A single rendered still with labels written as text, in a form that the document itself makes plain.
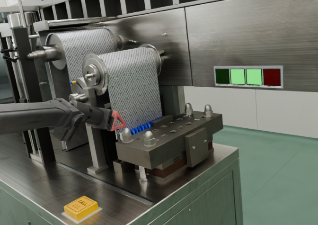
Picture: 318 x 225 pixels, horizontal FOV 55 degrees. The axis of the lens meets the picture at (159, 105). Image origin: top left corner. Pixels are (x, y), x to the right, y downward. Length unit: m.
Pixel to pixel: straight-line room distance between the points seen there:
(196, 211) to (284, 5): 0.69
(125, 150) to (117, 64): 0.29
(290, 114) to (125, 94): 2.77
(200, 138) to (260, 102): 2.73
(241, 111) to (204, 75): 2.77
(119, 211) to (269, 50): 0.66
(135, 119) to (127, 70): 0.18
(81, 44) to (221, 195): 0.78
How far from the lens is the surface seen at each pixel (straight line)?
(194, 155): 1.07
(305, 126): 3.66
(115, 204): 0.95
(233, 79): 1.10
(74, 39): 1.27
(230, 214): 1.28
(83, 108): 0.97
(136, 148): 0.96
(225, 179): 1.19
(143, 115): 1.16
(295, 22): 1.00
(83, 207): 0.92
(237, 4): 1.07
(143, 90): 1.15
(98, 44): 1.32
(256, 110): 3.82
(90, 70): 1.07
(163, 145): 0.97
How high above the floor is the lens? 1.38
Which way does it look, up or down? 14 degrees down
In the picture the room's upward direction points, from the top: 7 degrees counter-clockwise
